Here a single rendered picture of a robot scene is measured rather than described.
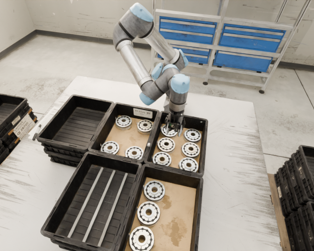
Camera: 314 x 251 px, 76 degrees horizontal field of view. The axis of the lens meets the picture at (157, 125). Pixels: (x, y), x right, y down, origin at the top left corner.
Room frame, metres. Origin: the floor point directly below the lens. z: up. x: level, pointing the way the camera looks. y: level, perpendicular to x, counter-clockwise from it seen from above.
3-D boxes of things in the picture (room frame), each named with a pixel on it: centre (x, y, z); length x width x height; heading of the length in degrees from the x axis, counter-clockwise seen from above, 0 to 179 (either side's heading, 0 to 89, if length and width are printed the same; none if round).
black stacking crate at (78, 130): (0.82, 0.46, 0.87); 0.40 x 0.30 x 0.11; 169
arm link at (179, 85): (0.70, -0.09, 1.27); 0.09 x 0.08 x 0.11; 16
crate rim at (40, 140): (0.82, 0.46, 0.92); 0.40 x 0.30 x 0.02; 169
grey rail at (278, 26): (2.64, -0.70, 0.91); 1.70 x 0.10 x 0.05; 81
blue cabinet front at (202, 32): (2.67, -0.30, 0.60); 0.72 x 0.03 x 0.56; 81
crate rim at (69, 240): (0.37, 0.24, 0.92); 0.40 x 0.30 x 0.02; 169
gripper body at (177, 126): (0.69, -0.08, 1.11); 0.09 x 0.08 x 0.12; 168
